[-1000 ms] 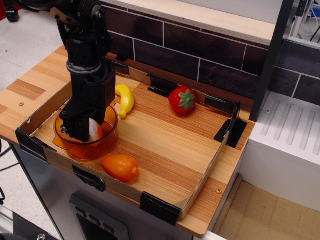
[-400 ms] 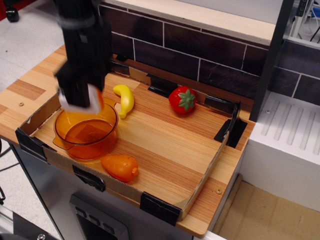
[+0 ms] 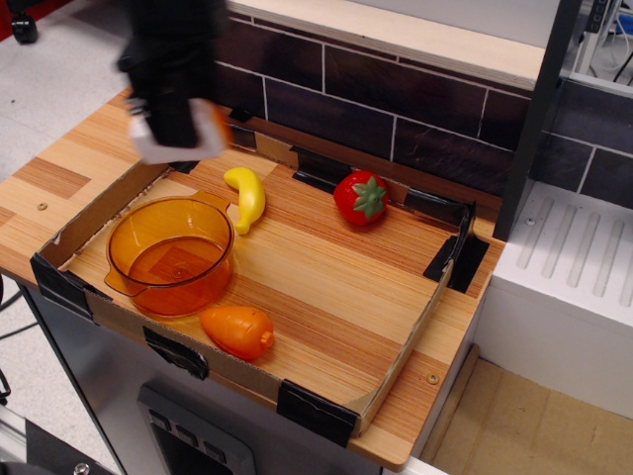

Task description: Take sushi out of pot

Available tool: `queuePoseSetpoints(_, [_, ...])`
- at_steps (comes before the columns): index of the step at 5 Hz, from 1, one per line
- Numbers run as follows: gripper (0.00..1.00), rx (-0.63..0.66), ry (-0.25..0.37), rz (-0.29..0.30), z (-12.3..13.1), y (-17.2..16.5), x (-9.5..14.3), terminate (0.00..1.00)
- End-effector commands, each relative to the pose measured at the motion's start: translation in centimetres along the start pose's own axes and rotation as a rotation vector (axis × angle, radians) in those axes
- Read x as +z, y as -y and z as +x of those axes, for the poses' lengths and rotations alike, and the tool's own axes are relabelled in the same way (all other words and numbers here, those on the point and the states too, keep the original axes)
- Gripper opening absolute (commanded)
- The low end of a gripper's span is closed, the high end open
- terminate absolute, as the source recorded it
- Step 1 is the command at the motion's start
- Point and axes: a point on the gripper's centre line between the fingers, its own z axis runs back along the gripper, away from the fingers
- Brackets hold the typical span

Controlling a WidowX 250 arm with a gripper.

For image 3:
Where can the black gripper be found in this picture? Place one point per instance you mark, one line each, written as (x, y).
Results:
(164, 76)

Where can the white toy sushi piece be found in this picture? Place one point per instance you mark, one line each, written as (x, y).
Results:
(212, 136)

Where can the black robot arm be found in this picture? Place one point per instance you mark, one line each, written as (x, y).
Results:
(193, 20)

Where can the orange transparent toy pot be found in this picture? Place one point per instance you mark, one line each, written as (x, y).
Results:
(172, 256)

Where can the cardboard fence with black tape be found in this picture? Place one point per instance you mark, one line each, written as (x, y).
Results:
(360, 314)

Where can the yellow toy banana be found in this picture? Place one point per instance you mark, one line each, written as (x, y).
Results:
(251, 197)

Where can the black caster wheel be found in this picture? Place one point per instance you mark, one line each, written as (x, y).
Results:
(24, 28)

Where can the red toy strawberry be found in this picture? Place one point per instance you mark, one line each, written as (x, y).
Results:
(361, 197)

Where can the orange toy carrot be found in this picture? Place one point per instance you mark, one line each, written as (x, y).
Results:
(244, 332)

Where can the grey toy oven panel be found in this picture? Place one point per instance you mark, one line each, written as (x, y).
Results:
(187, 443)

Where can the white toy sink drainboard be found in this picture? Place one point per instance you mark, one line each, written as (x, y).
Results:
(558, 310)

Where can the dark vertical post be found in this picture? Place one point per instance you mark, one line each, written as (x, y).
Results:
(516, 188)

